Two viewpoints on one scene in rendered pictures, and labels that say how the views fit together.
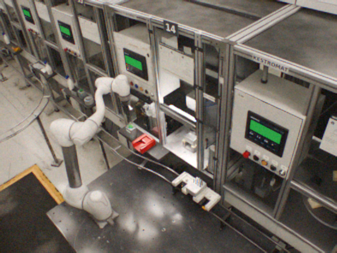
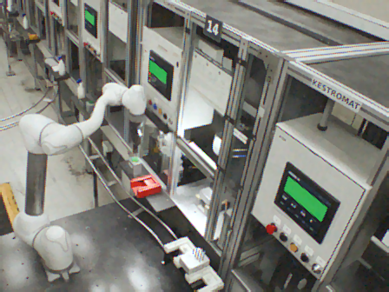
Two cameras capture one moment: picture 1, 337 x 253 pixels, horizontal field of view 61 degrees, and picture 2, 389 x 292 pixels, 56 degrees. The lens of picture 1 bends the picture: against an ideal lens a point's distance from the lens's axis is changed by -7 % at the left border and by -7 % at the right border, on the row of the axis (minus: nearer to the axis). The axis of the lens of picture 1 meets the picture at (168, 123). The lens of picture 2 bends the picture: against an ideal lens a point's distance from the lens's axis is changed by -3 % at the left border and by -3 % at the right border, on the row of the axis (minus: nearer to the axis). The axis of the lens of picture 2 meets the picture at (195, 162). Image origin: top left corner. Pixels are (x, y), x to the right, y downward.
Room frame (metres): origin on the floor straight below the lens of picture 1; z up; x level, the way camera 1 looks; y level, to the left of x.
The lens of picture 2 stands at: (0.10, -0.17, 2.45)
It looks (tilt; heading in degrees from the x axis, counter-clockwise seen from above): 35 degrees down; 3
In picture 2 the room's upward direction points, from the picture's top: 9 degrees clockwise
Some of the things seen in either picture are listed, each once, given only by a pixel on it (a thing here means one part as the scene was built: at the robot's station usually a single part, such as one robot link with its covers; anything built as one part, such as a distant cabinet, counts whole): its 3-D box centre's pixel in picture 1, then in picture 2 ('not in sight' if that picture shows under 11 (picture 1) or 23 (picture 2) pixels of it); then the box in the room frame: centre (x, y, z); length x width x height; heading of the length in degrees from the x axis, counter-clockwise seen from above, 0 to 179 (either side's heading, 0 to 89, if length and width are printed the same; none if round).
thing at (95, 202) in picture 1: (97, 203); (56, 244); (1.37, 0.58, 0.85); 0.18 x 0.16 x 0.22; 66
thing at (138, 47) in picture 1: (145, 60); (176, 76); (2.11, 0.13, 1.60); 0.42 x 0.29 x 0.46; 41
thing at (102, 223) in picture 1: (104, 215); (60, 265); (1.35, 0.56, 0.71); 0.22 x 0.18 x 0.06; 41
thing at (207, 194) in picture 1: (195, 192); (192, 268); (1.41, -0.16, 0.84); 0.36 x 0.14 x 0.10; 41
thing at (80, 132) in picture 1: (82, 134); (59, 141); (1.50, 0.57, 1.44); 0.18 x 0.14 x 0.13; 156
